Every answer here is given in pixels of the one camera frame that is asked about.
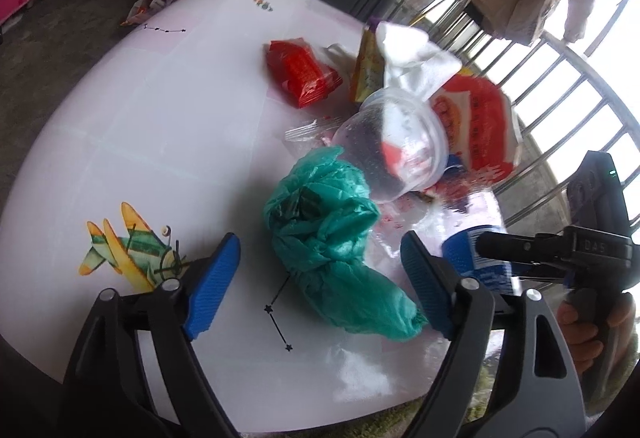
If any clear Pepsi plastic bottle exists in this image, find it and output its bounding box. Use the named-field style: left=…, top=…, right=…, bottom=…
left=440, top=190, right=521, bottom=295

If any green plastic bag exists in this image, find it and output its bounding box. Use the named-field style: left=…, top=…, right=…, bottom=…
left=262, top=146, right=427, bottom=342

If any red white snack bag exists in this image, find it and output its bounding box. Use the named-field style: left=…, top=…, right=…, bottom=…
left=430, top=72, right=522, bottom=185

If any yellow purple snack packet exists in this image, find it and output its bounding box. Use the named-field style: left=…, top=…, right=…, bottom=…
left=349, top=26, right=385, bottom=104

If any white cloth rag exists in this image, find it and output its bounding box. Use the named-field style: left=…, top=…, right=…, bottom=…
left=375, top=22, right=462, bottom=102

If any red foil wrapper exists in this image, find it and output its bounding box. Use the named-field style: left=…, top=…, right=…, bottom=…
left=265, top=38, right=343, bottom=108

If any person's right hand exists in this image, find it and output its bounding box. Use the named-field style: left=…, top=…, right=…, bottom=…
left=556, top=293, right=636, bottom=376

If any steel balcony railing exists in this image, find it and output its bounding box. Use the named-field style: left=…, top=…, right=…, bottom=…
left=398, top=0, right=639, bottom=234

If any pink patterned tablecloth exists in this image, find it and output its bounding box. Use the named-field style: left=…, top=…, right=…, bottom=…
left=0, top=0, right=507, bottom=434

